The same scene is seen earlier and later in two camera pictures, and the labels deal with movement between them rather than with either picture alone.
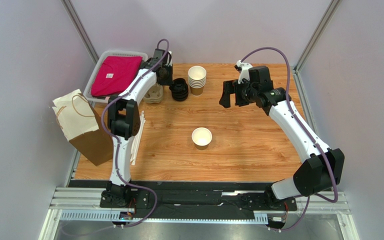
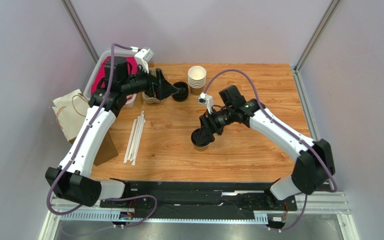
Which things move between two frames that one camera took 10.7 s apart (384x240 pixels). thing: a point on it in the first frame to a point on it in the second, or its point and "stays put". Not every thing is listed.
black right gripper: [237, 94] to [210, 126]
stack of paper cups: [197, 79] stays put
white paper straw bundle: [137, 139] stays put
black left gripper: [169, 81] to [158, 87]
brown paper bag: [81, 125] stays put
